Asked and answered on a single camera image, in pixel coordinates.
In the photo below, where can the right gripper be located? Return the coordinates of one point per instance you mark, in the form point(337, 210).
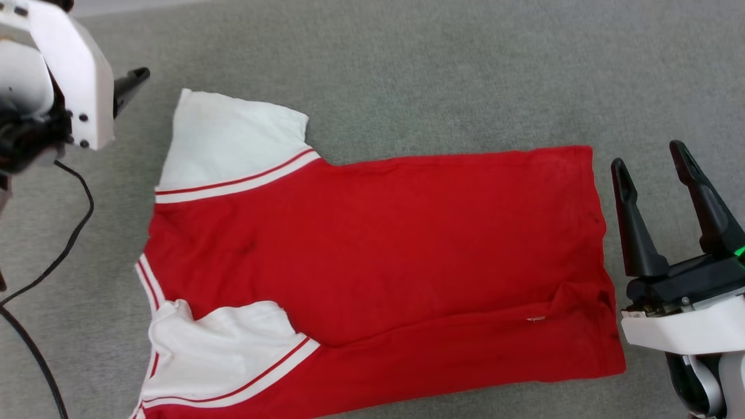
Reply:
point(692, 282)

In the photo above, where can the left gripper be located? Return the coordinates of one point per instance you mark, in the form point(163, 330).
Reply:
point(26, 105)

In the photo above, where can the red and white shirt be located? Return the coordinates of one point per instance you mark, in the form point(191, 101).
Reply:
point(407, 256)

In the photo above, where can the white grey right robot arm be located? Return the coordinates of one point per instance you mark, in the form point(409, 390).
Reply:
point(710, 387)

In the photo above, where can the grey fabric sofa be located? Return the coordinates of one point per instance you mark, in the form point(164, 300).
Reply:
point(407, 70)

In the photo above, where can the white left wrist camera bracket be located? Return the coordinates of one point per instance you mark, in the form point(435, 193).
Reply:
point(75, 70)

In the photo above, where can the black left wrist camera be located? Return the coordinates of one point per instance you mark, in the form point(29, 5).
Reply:
point(61, 4)

